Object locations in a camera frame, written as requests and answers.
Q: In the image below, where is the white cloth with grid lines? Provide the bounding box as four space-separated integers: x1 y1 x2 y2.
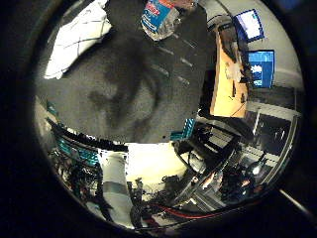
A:
44 0 114 80

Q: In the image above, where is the wooden desk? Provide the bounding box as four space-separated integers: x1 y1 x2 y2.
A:
209 29 249 119

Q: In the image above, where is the computer monitor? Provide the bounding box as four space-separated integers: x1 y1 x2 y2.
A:
247 50 276 89
233 8 265 43

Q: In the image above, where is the white post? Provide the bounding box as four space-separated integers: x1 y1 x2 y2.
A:
97 151 135 230

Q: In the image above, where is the red cable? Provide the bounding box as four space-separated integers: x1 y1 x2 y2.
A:
158 202 234 220

